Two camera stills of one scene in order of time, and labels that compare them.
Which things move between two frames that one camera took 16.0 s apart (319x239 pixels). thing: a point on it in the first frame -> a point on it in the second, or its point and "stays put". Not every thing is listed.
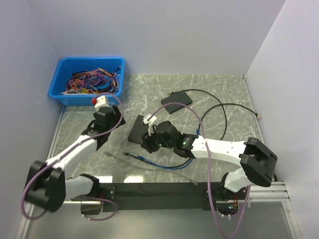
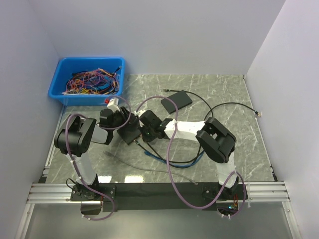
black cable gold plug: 157,164 -> 170,162
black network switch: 181,97 stays put
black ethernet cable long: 220,104 -> 256,111
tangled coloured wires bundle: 94,81 stays put
